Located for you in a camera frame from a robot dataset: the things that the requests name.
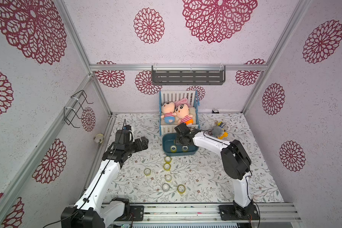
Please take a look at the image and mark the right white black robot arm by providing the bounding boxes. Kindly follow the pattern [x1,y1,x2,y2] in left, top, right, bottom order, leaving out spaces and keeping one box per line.
[175,123,261,222]

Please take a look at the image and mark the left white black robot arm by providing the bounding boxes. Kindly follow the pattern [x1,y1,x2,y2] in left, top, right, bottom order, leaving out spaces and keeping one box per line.
[58,122,149,228]

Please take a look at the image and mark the teal plastic storage box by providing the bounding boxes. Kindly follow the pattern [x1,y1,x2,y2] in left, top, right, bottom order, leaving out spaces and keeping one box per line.
[162,133,199,157]

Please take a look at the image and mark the tape roll nearest box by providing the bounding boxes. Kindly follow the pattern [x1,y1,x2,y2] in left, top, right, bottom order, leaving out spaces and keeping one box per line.
[164,156,172,164]

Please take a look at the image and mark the pale tape roll bottom left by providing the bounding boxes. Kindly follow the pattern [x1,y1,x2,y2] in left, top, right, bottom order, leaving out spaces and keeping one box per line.
[161,183,171,192]

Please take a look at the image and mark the plush doll orange shorts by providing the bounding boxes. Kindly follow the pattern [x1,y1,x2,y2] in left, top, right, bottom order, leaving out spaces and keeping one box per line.
[175,104,193,125]

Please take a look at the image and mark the small yellow white plush ball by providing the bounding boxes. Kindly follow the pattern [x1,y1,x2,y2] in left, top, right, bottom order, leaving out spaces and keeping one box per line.
[94,134,105,144]

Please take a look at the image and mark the plush doll blue shorts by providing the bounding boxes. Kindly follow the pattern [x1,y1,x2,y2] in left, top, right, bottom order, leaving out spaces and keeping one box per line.
[161,101,176,124]

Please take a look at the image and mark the pink pillow in crib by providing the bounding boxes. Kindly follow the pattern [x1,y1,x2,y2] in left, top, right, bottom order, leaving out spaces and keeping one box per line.
[174,98,189,107]

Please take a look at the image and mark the white blue toy crib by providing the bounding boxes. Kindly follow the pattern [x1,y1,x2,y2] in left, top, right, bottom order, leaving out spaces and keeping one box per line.
[159,90,199,135]

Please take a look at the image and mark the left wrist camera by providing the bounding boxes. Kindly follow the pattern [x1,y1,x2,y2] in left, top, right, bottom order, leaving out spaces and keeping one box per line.
[115,125,135,144]

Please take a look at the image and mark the grey plush keychain toy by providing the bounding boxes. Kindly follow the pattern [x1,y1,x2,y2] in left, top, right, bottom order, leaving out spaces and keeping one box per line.
[208,121,229,140]

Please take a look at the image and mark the grey wall shelf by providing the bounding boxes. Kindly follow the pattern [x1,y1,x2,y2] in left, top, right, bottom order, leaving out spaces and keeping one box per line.
[151,66,226,86]

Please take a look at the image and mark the black wire wall rack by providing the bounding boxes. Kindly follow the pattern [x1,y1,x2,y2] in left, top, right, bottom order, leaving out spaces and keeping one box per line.
[63,90,93,128]

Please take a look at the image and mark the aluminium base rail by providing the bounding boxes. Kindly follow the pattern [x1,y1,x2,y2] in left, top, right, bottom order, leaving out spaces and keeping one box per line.
[62,202,303,225]

